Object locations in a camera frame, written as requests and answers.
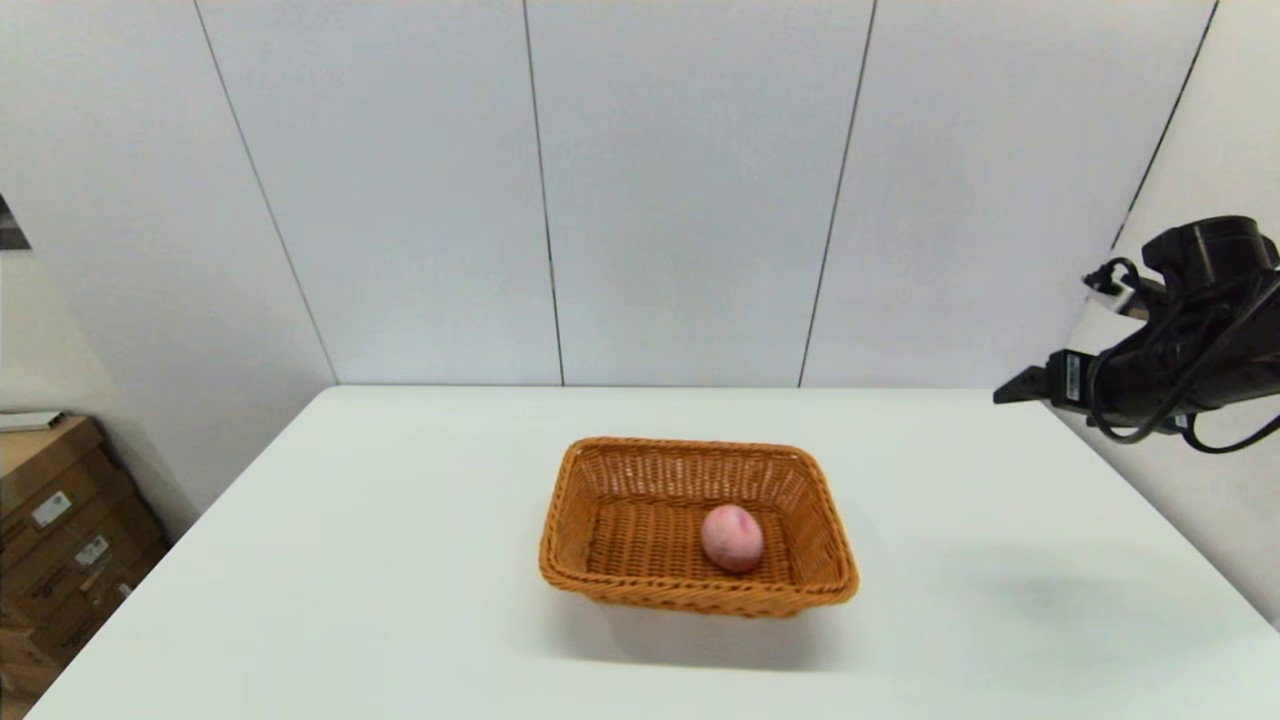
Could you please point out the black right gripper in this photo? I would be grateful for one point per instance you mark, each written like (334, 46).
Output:
(1070, 382)

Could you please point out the pink peach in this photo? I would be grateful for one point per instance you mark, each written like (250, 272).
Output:
(732, 540)

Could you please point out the orange woven wicker basket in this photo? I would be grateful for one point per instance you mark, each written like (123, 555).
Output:
(620, 540)

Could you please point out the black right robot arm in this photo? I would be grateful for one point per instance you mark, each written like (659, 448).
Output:
(1220, 250)

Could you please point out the brown cardboard box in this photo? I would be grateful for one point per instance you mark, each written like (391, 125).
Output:
(100, 562)
(45, 455)
(60, 522)
(25, 665)
(60, 622)

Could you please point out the white flat sheet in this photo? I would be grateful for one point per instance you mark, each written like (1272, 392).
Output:
(28, 421)

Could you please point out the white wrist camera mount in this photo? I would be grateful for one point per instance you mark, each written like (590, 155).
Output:
(1115, 297)

